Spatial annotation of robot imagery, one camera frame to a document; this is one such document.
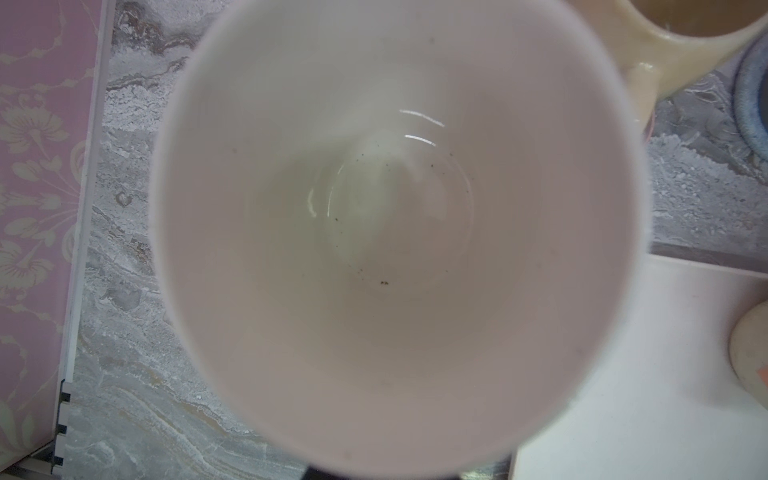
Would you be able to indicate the blue grey round coaster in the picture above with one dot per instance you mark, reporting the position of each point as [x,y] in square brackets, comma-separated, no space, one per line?
[750,97]

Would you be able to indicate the orange pink mug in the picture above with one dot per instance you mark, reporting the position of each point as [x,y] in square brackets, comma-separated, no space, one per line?
[748,352]

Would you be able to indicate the white mug purple handle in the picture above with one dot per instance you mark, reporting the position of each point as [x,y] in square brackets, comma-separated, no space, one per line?
[395,237]

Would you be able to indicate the beige serving tray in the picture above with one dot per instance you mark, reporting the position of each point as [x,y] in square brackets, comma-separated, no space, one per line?
[664,402]

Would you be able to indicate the yellow-green mug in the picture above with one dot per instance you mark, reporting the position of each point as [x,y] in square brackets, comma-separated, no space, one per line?
[660,46]

